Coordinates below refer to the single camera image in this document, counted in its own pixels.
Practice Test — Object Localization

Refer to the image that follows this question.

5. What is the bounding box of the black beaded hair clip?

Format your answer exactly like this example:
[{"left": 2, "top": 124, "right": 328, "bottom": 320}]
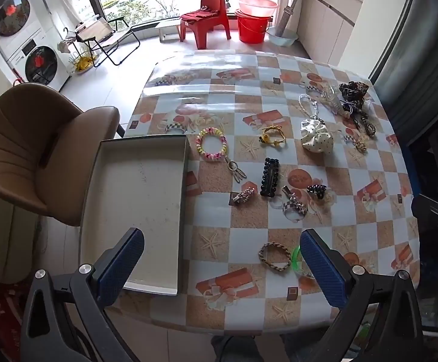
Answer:
[{"left": 260, "top": 157, "right": 281, "bottom": 198}]

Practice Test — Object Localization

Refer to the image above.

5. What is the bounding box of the green plastic bangle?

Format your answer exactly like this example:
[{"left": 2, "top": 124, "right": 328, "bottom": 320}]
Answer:
[{"left": 290, "top": 245, "right": 318, "bottom": 280}]

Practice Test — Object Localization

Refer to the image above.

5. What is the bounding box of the dark braided hair tie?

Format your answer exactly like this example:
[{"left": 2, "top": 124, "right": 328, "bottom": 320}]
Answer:
[{"left": 360, "top": 115, "right": 378, "bottom": 136}]

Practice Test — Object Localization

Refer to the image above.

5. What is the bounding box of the dark red folded cloth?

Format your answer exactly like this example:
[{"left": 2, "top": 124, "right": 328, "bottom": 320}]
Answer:
[{"left": 181, "top": 5, "right": 219, "bottom": 21}]

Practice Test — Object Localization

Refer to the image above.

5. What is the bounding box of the silver dangle hair pin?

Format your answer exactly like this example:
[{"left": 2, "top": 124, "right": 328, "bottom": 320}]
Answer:
[{"left": 226, "top": 159, "right": 248, "bottom": 185}]

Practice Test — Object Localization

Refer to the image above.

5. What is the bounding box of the small black claw clip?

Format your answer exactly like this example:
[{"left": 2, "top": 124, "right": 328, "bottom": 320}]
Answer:
[{"left": 307, "top": 183, "right": 327, "bottom": 199}]

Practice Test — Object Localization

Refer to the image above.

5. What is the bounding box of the white polka dot scrunchie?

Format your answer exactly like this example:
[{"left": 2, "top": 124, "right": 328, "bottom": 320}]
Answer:
[{"left": 299, "top": 118, "right": 334, "bottom": 154}]

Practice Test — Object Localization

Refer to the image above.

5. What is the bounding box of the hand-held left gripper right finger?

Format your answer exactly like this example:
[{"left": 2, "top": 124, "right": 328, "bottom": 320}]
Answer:
[{"left": 300, "top": 228, "right": 425, "bottom": 362}]

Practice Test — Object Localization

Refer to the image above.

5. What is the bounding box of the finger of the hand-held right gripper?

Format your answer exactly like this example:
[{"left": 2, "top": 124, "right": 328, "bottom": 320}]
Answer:
[{"left": 411, "top": 192, "right": 438, "bottom": 265}]

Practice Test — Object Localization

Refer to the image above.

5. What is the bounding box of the white low bench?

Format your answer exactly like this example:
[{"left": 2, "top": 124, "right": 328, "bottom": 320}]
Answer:
[{"left": 155, "top": 19, "right": 184, "bottom": 43}]

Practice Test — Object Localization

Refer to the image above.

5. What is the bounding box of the beige knotted cord bracelet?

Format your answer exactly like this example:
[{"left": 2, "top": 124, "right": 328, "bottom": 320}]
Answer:
[{"left": 345, "top": 134, "right": 368, "bottom": 154}]

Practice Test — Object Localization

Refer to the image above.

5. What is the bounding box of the red plastic bucket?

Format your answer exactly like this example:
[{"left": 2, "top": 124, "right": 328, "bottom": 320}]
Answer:
[{"left": 236, "top": 9, "right": 273, "bottom": 44}]

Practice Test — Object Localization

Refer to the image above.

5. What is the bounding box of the yellow cord bracelet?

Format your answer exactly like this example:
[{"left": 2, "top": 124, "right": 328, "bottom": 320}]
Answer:
[{"left": 260, "top": 124, "right": 286, "bottom": 148}]

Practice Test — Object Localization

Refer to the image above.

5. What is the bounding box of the brown braided bracelet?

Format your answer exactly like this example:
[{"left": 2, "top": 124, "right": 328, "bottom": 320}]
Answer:
[{"left": 257, "top": 242, "right": 293, "bottom": 272}]

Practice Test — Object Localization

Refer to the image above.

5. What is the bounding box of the pink plastic basin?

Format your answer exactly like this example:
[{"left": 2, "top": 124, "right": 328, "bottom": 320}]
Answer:
[{"left": 238, "top": 0, "right": 279, "bottom": 17}]

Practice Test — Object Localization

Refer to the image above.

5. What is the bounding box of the pink yellow bead bracelet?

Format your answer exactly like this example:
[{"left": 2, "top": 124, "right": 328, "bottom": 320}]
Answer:
[{"left": 195, "top": 127, "right": 229, "bottom": 163}]

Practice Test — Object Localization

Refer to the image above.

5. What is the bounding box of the red plastic chair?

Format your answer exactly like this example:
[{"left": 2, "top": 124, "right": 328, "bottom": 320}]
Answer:
[{"left": 179, "top": 0, "right": 232, "bottom": 49}]

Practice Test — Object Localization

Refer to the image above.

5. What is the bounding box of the black frame folding chair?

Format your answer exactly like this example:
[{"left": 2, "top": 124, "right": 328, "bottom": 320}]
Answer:
[{"left": 75, "top": 18, "right": 141, "bottom": 68}]

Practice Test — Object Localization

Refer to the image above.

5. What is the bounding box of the shallow grey cardboard tray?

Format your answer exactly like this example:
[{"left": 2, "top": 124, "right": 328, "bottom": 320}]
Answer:
[{"left": 78, "top": 134, "right": 189, "bottom": 297}]

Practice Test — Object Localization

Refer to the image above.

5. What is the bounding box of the leopard print scrunchie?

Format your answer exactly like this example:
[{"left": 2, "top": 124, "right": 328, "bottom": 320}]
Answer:
[{"left": 339, "top": 81, "right": 369, "bottom": 108}]

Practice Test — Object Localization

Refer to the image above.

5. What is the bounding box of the clear bead chain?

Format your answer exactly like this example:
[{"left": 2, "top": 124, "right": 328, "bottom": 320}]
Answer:
[{"left": 298, "top": 90, "right": 336, "bottom": 119}]

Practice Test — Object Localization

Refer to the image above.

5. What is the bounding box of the white washing machine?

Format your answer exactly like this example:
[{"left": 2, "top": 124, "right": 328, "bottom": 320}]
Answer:
[{"left": 5, "top": 32, "right": 72, "bottom": 93}]

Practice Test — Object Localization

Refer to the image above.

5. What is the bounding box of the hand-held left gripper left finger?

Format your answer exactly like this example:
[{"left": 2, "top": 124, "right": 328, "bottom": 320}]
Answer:
[{"left": 20, "top": 227, "right": 146, "bottom": 362}]

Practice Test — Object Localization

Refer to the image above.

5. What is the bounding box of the white dryer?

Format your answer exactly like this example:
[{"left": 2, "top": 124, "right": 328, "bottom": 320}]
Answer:
[{"left": 0, "top": 0, "right": 48, "bottom": 51}]

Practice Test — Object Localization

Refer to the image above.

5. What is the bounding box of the brown upholstered chair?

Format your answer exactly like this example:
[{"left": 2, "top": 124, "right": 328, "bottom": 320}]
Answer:
[{"left": 0, "top": 83, "right": 125, "bottom": 227}]

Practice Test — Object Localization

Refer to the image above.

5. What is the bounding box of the checked printed tablecloth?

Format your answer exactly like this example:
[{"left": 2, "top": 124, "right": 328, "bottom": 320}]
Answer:
[{"left": 123, "top": 49, "right": 421, "bottom": 332}]

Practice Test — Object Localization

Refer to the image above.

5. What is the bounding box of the light blue basin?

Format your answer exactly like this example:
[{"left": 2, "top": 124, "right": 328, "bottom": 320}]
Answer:
[{"left": 266, "top": 26, "right": 299, "bottom": 48}]

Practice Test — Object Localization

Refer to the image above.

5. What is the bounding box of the white cabinet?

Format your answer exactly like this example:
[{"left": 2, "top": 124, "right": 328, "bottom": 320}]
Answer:
[{"left": 296, "top": 0, "right": 366, "bottom": 65}]

